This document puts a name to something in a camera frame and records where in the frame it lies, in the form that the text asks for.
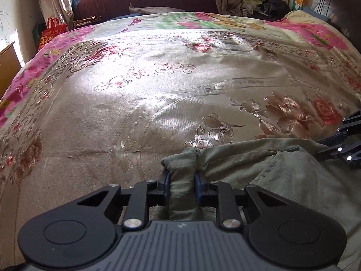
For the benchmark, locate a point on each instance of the pale plastic bag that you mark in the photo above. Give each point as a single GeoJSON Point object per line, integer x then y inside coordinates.
{"type": "Point", "coordinates": [249, 0]}

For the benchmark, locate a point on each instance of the beige floral satin bedspread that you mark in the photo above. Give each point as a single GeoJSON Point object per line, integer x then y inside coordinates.
{"type": "Point", "coordinates": [141, 104]}

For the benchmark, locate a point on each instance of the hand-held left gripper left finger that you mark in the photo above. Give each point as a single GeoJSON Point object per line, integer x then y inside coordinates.
{"type": "Point", "coordinates": [167, 187]}

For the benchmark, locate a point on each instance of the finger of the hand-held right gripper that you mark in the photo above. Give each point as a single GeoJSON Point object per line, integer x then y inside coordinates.
{"type": "Point", "coordinates": [345, 148]}
{"type": "Point", "coordinates": [351, 124]}

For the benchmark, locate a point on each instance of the red shopping bag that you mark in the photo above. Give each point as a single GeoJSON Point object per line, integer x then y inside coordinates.
{"type": "Point", "coordinates": [52, 32]}

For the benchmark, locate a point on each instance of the olive green pants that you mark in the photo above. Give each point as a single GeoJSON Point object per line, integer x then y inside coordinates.
{"type": "Point", "coordinates": [282, 175]}

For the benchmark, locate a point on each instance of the white plastic basket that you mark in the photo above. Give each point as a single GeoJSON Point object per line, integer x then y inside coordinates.
{"type": "Point", "coordinates": [244, 11]}

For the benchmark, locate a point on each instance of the dark wooden headboard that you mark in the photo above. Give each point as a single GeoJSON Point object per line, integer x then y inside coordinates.
{"type": "Point", "coordinates": [338, 2]}

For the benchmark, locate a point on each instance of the wooden cabinet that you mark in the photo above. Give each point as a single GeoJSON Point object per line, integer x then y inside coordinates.
{"type": "Point", "coordinates": [10, 65]}

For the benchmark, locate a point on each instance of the grey pillow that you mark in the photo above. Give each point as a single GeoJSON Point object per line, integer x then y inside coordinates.
{"type": "Point", "coordinates": [155, 9]}

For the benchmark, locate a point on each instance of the black clothes pile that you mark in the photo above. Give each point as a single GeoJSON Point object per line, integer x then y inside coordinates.
{"type": "Point", "coordinates": [272, 7]}

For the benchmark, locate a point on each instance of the green bag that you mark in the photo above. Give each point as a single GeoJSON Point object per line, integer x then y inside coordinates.
{"type": "Point", "coordinates": [36, 35]}

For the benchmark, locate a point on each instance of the blue pillow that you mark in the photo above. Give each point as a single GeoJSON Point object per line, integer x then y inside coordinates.
{"type": "Point", "coordinates": [316, 12]}

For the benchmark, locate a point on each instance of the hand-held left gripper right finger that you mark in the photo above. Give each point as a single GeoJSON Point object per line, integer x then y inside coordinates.
{"type": "Point", "coordinates": [198, 187]}

